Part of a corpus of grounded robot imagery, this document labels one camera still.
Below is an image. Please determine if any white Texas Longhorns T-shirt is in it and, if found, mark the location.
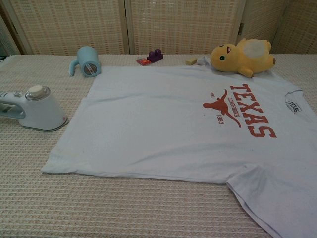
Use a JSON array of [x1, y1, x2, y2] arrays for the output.
[[41, 55, 317, 238]]

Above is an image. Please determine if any white handheld steam iron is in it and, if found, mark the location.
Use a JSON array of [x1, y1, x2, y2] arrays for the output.
[[0, 85, 69, 131]]

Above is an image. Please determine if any small red toy block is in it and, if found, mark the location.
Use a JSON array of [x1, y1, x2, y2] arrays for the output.
[[136, 57, 153, 67]]

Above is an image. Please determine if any purple toy building block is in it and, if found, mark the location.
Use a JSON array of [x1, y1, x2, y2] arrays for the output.
[[146, 48, 164, 63]]

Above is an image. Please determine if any light blue mug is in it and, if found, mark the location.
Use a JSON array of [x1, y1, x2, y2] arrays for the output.
[[68, 46, 103, 78]]

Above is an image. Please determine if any yellow plush toy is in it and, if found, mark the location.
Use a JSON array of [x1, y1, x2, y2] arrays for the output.
[[210, 37, 276, 79]]

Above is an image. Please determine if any beige woven tablecloth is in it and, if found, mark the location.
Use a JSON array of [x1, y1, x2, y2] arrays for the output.
[[0, 54, 317, 238]]

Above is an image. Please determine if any woven folding screen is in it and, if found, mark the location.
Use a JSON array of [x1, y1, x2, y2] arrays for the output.
[[0, 0, 317, 56]]

